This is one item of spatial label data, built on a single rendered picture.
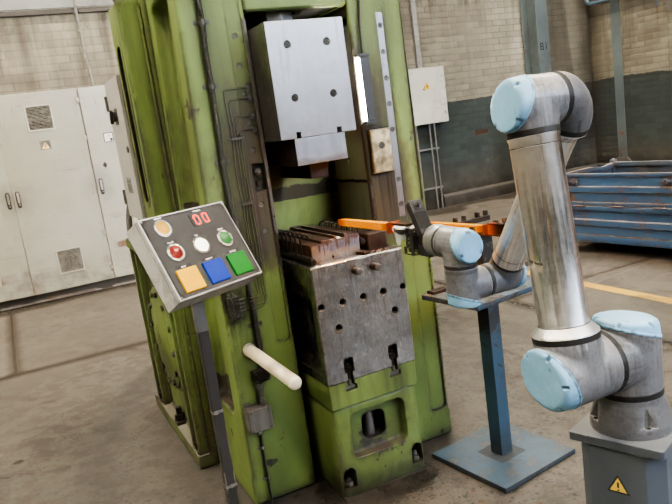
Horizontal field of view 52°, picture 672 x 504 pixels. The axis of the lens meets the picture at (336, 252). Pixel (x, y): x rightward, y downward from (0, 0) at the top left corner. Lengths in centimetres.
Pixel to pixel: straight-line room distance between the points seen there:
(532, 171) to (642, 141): 976
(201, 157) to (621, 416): 156
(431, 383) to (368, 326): 58
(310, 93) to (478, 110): 794
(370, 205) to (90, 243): 517
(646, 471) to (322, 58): 164
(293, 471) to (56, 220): 518
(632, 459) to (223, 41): 181
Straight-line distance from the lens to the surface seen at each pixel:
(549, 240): 154
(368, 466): 274
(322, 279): 243
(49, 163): 751
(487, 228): 243
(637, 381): 172
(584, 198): 624
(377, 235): 258
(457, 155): 1007
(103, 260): 762
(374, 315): 256
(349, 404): 260
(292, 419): 275
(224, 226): 225
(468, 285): 186
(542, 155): 153
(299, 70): 245
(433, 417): 308
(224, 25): 253
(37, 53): 824
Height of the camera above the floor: 141
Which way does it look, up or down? 11 degrees down
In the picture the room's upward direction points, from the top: 8 degrees counter-clockwise
